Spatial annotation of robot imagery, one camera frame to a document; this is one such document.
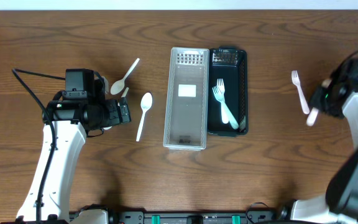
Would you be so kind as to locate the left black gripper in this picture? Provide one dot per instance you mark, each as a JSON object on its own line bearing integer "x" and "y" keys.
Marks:
{"x": 123, "y": 109}

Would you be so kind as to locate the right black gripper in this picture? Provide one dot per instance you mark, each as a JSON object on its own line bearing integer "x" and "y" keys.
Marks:
{"x": 316, "y": 100}

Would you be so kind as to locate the white spoon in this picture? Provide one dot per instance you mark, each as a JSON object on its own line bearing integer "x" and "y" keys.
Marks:
{"x": 314, "y": 112}
{"x": 145, "y": 104}
{"x": 119, "y": 85}

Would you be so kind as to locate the pink plastic fork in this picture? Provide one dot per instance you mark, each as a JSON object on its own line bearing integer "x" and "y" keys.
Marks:
{"x": 296, "y": 81}

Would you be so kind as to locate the pale green plastic fork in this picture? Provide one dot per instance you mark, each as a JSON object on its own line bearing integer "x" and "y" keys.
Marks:
{"x": 220, "y": 97}

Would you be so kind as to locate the white plastic fork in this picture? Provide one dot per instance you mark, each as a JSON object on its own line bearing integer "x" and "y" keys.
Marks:
{"x": 220, "y": 84}

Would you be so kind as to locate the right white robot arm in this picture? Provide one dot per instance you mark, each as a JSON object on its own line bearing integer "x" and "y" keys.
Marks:
{"x": 340, "y": 202}

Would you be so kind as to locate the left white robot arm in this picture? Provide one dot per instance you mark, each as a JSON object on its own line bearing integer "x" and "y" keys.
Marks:
{"x": 68, "y": 119}

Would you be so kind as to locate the clear plastic basket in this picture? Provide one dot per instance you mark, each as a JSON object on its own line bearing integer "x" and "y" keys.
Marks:
{"x": 187, "y": 100}

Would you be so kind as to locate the black plastic basket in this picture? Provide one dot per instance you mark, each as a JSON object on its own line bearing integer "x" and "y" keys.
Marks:
{"x": 229, "y": 64}

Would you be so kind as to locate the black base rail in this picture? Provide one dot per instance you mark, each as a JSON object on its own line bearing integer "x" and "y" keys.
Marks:
{"x": 133, "y": 216}

